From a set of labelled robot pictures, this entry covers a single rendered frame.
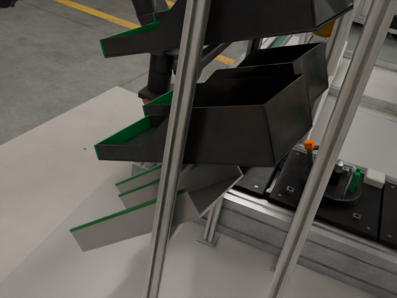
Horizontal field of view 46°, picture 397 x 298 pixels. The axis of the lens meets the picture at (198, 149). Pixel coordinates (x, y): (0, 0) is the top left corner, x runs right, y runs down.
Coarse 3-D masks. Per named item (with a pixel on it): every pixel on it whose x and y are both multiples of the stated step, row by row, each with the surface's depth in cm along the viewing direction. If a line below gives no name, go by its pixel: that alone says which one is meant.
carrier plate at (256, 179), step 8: (248, 168) 113; (256, 168) 113; (264, 168) 114; (272, 168) 114; (248, 176) 110; (256, 176) 110; (264, 176) 111; (240, 184) 106; (248, 184) 107; (256, 184) 108; (264, 184) 108; (248, 192) 106; (256, 192) 105; (264, 192) 108
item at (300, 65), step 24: (264, 48) 78; (288, 48) 76; (312, 48) 69; (216, 72) 70; (240, 72) 68; (264, 72) 66; (288, 72) 64; (312, 72) 69; (168, 96) 86; (312, 96) 69
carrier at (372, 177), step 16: (288, 160) 118; (304, 160) 120; (288, 176) 112; (304, 176) 110; (336, 176) 108; (352, 176) 101; (368, 176) 115; (384, 176) 116; (272, 192) 106; (336, 192) 107; (352, 192) 107; (368, 192) 112; (288, 208) 104; (320, 208) 104; (336, 208) 105; (352, 208) 106; (368, 208) 107; (336, 224) 101; (352, 224) 101; (368, 224) 102
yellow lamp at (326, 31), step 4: (328, 24) 111; (332, 24) 111; (324, 28) 111; (328, 28) 111; (332, 28) 111; (316, 32) 113; (320, 32) 112; (324, 32) 112; (328, 32) 112; (324, 36) 112; (328, 36) 112
